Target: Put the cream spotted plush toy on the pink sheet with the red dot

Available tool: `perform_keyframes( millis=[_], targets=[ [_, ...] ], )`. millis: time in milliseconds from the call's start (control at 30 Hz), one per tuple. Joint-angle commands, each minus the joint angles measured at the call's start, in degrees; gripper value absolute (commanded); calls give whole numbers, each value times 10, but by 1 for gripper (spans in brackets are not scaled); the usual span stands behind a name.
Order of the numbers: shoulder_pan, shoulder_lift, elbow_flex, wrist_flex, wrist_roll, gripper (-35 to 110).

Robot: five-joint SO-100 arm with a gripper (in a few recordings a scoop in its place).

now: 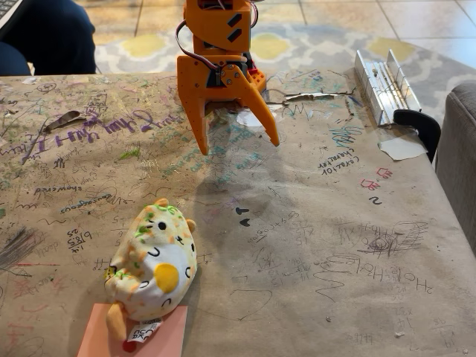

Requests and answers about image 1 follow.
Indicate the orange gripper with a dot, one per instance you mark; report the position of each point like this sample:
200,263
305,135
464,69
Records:
194,79

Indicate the white spotted plush toy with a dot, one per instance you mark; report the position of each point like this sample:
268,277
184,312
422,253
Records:
156,260

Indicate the grey yellow patterned rug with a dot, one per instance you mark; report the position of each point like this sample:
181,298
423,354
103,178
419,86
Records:
316,48

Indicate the scribbled brown paper table cover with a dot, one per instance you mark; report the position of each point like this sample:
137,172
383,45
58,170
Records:
297,230

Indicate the aluminium miter box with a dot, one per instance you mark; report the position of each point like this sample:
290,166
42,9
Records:
379,89

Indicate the blue trouser leg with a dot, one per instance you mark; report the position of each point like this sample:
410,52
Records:
56,37
13,61

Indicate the black clamp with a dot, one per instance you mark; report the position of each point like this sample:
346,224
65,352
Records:
424,124

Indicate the pink sticky note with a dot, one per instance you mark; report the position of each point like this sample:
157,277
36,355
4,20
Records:
167,334

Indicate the grey laptop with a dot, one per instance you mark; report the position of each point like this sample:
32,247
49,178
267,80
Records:
7,9

